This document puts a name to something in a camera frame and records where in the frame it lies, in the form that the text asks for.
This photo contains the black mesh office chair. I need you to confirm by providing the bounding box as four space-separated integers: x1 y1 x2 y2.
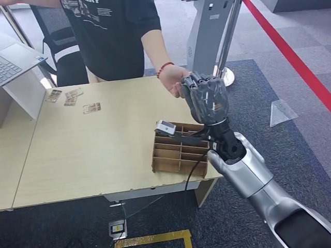
30 5 90 88

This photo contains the white laptop stand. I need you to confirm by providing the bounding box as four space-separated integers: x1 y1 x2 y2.
0 70 47 128

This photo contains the chrome stanchion post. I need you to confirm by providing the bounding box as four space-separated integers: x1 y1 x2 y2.
212 0 243 88

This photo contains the brown wooden card holder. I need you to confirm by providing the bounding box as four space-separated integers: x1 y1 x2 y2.
151 120 210 179

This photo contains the black slanted bar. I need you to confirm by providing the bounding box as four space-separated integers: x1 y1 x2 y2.
0 5 35 50

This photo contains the person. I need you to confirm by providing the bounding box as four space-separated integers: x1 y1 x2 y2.
0 0 191 99

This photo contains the red bead bracelet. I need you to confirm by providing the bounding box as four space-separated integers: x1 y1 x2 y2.
156 61 175 80

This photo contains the grey desk frame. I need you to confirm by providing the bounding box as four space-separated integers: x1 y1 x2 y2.
103 178 219 208

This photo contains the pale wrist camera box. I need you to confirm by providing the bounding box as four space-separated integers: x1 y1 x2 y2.
154 119 177 138

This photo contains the grey kiosk stand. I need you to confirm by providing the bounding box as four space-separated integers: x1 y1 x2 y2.
186 0 235 76

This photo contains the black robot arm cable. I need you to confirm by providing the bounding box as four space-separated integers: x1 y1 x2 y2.
184 152 209 193

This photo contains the red barrier belt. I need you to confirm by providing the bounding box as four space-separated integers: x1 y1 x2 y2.
243 0 331 113

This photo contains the person's left hand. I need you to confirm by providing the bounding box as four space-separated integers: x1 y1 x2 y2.
159 64 191 99

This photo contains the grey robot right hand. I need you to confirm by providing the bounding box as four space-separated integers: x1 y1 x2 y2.
181 71 230 126

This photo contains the clear plastic bag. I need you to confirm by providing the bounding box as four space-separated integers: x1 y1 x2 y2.
269 99 299 128

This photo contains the silver laptop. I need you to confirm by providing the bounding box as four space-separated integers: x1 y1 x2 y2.
0 42 49 88

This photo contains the grey platform base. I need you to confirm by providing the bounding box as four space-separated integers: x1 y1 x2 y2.
261 0 331 13

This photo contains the grey floor socket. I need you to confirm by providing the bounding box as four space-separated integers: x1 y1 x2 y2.
108 219 128 242

